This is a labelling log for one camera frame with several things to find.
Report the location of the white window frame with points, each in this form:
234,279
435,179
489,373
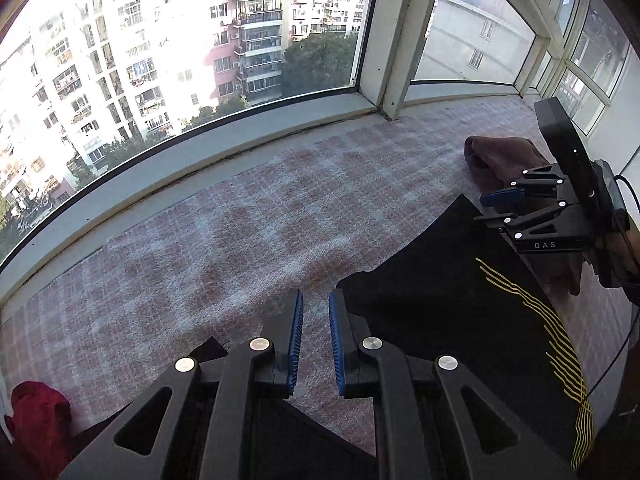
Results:
395,35

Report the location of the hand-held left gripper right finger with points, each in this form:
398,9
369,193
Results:
336,350

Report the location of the pink plaid blanket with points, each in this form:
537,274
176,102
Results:
200,240

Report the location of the brown garment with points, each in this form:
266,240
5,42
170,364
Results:
495,157

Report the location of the apartment buildings outside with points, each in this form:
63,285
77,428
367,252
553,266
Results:
125,60

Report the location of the green trees outside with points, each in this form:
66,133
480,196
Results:
320,65

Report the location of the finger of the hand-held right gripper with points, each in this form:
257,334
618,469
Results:
540,230
500,197

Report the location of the black sport shirt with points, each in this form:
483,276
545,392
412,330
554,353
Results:
450,285

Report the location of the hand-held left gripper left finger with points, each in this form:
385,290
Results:
295,350

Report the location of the dark red garment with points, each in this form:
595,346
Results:
40,425

